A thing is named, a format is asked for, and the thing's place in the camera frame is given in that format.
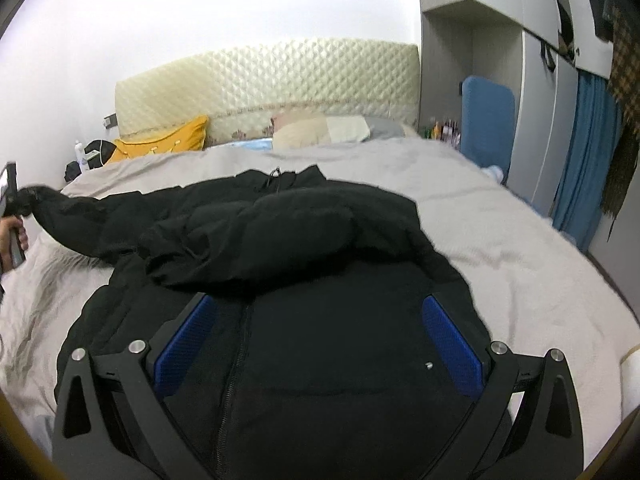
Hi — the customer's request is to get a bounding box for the grey pillow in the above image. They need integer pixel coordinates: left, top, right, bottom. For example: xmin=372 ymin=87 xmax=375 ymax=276
xmin=361 ymin=115 xmax=418 ymax=140

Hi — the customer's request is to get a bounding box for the black bag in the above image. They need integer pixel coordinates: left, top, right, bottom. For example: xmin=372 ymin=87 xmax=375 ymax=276
xmin=64 ymin=140 xmax=119 ymax=183

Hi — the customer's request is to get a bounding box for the blue curtain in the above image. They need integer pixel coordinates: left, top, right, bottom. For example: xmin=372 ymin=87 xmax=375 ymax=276
xmin=550 ymin=69 xmax=623 ymax=253

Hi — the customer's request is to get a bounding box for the person's left hand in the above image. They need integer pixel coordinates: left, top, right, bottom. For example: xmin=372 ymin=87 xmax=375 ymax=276
xmin=0 ymin=219 xmax=29 ymax=275

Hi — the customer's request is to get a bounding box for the group of small bottles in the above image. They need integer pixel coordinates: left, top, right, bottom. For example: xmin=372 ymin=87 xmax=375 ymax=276
xmin=421 ymin=118 xmax=462 ymax=150

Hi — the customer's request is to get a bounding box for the light blue bed sheet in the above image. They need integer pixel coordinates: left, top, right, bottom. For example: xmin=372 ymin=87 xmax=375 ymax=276
xmin=220 ymin=138 xmax=277 ymax=152

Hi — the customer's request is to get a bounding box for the brown plaid scarf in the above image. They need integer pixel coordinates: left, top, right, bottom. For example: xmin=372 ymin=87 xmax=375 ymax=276
xmin=600 ymin=5 xmax=640 ymax=243

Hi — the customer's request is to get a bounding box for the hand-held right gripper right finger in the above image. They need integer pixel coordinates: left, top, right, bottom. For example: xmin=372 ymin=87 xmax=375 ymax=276
xmin=421 ymin=293 xmax=585 ymax=480

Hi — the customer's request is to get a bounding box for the yellow pillow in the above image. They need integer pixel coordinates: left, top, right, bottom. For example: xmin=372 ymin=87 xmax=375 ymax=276
xmin=106 ymin=114 xmax=210 ymax=165

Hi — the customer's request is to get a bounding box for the beige patchwork pillow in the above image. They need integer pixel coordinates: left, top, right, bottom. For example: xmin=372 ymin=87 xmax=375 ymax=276
xmin=270 ymin=110 xmax=372 ymax=151

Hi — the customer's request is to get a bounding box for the blue padded board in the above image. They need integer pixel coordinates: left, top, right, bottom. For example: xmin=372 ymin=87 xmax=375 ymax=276
xmin=459 ymin=75 xmax=517 ymax=186

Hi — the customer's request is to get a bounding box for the black padded jacket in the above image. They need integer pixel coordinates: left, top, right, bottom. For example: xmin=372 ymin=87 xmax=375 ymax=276
xmin=22 ymin=164 xmax=514 ymax=480

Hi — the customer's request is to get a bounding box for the cream quilted headboard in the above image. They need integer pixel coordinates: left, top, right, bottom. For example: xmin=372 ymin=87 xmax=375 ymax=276
xmin=114 ymin=37 xmax=420 ymax=152

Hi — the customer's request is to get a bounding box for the grey white wardrobe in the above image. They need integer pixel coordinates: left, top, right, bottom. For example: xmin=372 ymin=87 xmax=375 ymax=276
xmin=416 ymin=0 xmax=621 ymax=221

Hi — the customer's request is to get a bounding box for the bed with grey sheet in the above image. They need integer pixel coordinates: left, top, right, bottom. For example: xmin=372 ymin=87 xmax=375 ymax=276
xmin=0 ymin=136 xmax=632 ymax=456

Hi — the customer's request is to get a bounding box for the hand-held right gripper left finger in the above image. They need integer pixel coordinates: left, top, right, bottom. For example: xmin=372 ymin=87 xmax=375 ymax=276
xmin=52 ymin=292 xmax=217 ymax=480

